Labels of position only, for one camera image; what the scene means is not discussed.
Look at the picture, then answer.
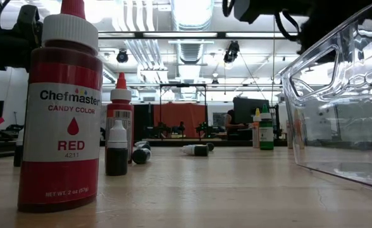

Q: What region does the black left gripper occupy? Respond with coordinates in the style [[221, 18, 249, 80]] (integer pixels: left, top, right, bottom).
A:
[[2, 30, 43, 69]]

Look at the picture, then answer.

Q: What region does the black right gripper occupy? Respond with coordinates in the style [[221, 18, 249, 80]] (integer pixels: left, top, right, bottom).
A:
[[312, 0, 372, 32]]

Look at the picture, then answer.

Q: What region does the red food coloring bottle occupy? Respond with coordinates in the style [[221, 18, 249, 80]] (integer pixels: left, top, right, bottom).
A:
[[17, 0, 104, 213], [105, 72, 135, 165]]

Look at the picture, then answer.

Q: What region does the clear plastic bin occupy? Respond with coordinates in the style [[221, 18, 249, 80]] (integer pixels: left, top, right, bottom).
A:
[[279, 0, 372, 191]]

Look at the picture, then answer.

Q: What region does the yellow food coloring bottle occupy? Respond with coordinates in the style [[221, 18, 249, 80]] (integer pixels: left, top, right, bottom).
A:
[[252, 108, 262, 149]]

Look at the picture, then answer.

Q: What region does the black ceiling spotlight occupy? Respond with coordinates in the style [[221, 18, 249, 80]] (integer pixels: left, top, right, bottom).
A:
[[116, 49, 130, 64], [223, 40, 240, 65]]

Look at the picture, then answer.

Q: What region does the black equipment stand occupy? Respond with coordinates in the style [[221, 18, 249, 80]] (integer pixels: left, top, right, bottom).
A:
[[269, 103, 283, 140]]

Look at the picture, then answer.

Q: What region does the black computer monitor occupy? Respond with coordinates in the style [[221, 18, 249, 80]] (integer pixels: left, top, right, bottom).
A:
[[232, 96, 271, 125]]

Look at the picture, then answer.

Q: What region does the black backdrop panel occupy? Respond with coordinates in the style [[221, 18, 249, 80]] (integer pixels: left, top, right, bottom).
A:
[[133, 103, 155, 141]]

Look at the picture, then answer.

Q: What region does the person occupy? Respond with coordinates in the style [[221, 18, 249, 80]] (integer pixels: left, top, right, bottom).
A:
[[223, 108, 249, 141]]

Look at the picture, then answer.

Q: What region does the orange backdrop panel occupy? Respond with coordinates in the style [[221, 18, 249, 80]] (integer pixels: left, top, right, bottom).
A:
[[153, 103, 208, 139]]

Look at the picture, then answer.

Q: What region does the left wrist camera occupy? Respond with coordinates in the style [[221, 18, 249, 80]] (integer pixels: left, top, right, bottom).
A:
[[15, 4, 44, 32]]

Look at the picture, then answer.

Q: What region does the thin hanging cable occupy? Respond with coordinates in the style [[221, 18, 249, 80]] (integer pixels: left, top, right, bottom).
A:
[[271, 23, 276, 107]]

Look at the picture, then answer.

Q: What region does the black overhead frame beam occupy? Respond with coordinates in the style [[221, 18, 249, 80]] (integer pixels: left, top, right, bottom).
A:
[[97, 30, 299, 41]]

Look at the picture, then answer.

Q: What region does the ribbed ceiling air duct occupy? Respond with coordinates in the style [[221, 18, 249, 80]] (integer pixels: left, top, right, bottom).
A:
[[178, 42, 202, 65]]

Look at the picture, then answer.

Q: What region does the dark wall board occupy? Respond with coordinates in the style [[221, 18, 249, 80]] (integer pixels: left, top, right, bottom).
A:
[[212, 111, 226, 127]]

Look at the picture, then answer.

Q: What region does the black background station frame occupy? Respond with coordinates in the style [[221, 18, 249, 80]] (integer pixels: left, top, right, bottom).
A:
[[158, 82, 208, 141]]

